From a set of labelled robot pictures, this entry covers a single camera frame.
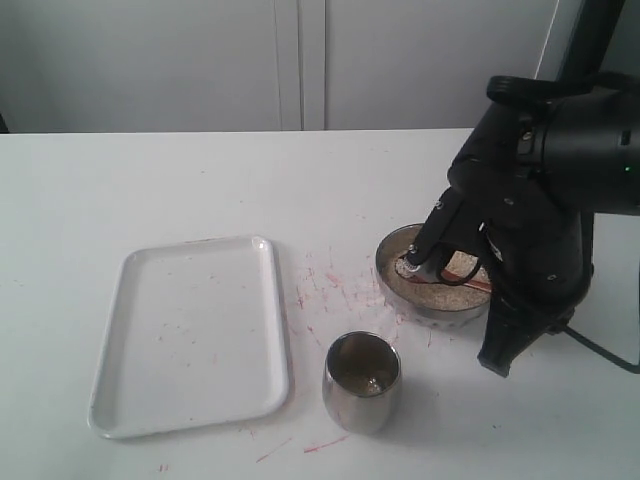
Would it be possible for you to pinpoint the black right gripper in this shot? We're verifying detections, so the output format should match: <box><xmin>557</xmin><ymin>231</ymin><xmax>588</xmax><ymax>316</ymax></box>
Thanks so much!
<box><xmin>407</xmin><ymin>100</ymin><xmax>592</xmax><ymax>376</ymax></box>

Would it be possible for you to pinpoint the brown wooden spoon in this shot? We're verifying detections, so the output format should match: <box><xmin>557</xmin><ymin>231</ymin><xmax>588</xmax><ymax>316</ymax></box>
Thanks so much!
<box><xmin>394</xmin><ymin>256</ymin><xmax>492</xmax><ymax>293</ymax></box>

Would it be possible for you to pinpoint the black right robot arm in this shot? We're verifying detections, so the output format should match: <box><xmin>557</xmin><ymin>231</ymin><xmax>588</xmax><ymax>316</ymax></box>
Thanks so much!
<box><xmin>404</xmin><ymin>1</ymin><xmax>639</xmax><ymax>376</ymax></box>

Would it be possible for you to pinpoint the steel bowl of rice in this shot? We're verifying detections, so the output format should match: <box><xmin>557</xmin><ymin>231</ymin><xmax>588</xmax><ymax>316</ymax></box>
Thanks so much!
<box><xmin>375</xmin><ymin>224</ymin><xmax>490</xmax><ymax>330</ymax></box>

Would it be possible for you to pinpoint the stainless steel cup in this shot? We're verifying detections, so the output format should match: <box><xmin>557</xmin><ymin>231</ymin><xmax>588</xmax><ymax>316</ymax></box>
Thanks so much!
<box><xmin>322</xmin><ymin>331</ymin><xmax>402</xmax><ymax>435</ymax></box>

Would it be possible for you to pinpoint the white rectangular plastic tray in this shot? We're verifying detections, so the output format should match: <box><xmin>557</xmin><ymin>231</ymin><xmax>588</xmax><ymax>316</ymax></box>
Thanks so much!
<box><xmin>88</xmin><ymin>235</ymin><xmax>290</xmax><ymax>440</ymax></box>

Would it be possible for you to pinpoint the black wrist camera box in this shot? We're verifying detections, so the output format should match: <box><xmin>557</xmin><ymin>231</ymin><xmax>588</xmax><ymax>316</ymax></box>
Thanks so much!
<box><xmin>486</xmin><ymin>76</ymin><xmax>592</xmax><ymax>103</ymax></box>

